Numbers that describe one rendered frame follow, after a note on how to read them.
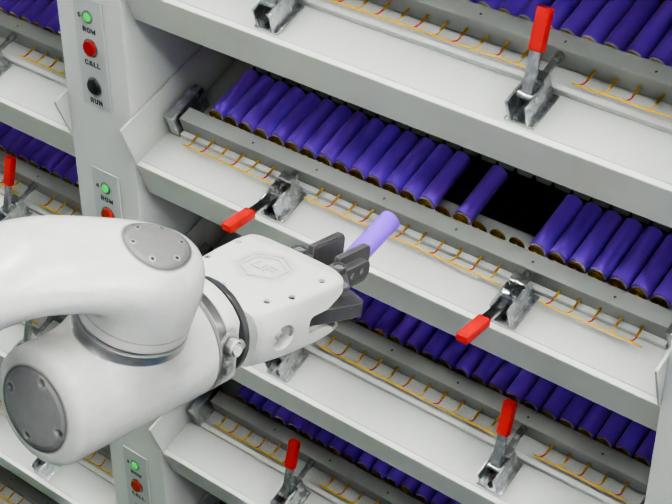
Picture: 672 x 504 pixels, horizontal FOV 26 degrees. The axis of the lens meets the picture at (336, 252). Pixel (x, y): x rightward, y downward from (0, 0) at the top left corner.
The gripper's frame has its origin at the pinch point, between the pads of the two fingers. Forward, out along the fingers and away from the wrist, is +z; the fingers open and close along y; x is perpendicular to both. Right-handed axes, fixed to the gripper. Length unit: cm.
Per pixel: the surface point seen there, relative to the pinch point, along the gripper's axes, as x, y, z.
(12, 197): 24, 63, 21
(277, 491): 45, 20, 22
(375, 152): 1.2, 13.3, 23.2
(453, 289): 7.5, -1.7, 16.1
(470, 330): 6.5, -7.8, 9.4
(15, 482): 80, 78, 35
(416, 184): 2.0, 7.3, 21.7
